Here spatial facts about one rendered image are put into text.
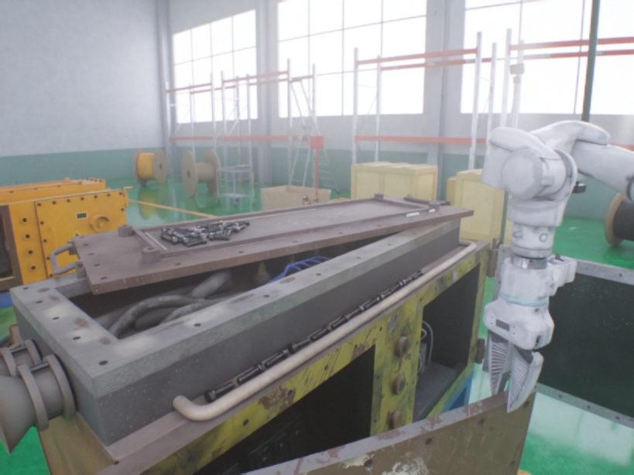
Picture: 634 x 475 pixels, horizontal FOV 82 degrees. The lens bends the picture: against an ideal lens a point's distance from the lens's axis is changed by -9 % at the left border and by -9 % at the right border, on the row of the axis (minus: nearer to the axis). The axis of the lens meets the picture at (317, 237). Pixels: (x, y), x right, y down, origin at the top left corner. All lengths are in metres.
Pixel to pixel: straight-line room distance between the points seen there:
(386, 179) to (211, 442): 5.87
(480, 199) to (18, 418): 5.48
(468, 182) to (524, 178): 5.16
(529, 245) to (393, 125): 10.51
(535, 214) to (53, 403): 0.74
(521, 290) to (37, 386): 0.70
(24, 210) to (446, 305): 2.74
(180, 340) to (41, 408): 0.22
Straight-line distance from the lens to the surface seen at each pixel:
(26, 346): 0.86
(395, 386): 1.09
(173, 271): 0.87
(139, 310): 0.87
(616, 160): 0.85
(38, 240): 3.28
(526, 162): 0.57
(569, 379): 1.76
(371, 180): 6.47
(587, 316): 1.64
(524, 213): 0.59
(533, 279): 0.61
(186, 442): 0.61
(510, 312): 0.63
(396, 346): 1.03
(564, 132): 0.82
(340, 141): 11.96
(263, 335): 0.74
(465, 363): 1.77
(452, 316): 1.70
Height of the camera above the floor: 1.63
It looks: 15 degrees down
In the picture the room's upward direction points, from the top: straight up
